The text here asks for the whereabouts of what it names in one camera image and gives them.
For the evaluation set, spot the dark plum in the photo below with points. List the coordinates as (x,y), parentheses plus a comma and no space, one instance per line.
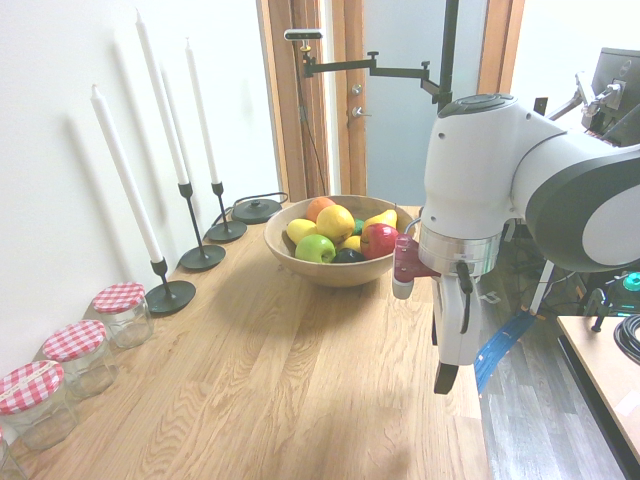
(349,256)

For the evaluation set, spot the white paper scrap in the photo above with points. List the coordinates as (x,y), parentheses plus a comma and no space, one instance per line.
(490,297)

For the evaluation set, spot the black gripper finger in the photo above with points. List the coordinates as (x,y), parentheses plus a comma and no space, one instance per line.
(446,379)

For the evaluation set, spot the red apple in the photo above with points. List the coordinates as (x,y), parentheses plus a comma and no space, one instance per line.
(379,241)

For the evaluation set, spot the black wall outlet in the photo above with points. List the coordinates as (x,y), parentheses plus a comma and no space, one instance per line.
(541,106)

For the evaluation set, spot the black candle holder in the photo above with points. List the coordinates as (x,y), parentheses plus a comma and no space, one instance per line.
(227,231)
(170,297)
(200,257)

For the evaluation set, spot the red mounted wrist camera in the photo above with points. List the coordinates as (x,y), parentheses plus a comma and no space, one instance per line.
(406,262)

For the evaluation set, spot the yellow pear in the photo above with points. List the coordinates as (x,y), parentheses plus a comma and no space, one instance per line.
(382,219)

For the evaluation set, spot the large round yellow fruit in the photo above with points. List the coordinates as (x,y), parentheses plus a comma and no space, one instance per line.
(335,222)

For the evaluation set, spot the black clamp stand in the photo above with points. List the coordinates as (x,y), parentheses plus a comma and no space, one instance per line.
(598,310)

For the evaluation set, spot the green apple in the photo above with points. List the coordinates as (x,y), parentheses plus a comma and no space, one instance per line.
(313,248)

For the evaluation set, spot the white taper candle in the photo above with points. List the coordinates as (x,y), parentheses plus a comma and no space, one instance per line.
(161,97)
(201,112)
(127,175)

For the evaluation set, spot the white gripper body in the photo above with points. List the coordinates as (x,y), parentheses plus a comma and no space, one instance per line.
(457,320)

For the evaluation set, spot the orange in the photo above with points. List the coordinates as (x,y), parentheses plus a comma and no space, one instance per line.
(320,206)

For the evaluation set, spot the grey stereo camera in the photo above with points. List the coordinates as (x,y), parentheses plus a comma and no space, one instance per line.
(303,35)

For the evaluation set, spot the small yellow fruit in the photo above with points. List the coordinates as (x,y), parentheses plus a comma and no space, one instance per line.
(351,243)

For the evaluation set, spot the black teal control device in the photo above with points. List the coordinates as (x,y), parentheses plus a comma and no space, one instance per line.
(627,290)

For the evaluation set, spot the wooden door frosted glass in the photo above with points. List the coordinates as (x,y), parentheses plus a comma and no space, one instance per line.
(350,160)

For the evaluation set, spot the blue floor tape strip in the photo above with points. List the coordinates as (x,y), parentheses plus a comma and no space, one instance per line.
(505,345)

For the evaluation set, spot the silver door lock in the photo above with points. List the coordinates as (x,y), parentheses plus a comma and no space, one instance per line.
(356,89)

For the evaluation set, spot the green lime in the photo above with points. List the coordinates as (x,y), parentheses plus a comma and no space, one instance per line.
(358,227)

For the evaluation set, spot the yellow lemon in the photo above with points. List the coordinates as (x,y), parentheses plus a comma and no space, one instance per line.
(300,230)

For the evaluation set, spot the black round kettle base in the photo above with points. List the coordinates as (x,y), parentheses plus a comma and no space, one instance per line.
(257,211)

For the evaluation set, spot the wooden fruit bowl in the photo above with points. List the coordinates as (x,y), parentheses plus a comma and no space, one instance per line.
(330,275)

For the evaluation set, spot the glass jar red checkered lid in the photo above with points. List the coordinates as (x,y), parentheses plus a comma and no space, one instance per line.
(122,315)
(35,400)
(80,355)

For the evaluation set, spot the black computer monitor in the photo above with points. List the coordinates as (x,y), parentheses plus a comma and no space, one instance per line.
(615,67)

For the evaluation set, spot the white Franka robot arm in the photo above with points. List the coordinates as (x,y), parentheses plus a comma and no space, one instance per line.
(480,165)

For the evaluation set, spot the wooden side table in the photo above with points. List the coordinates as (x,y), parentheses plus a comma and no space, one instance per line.
(605,370)

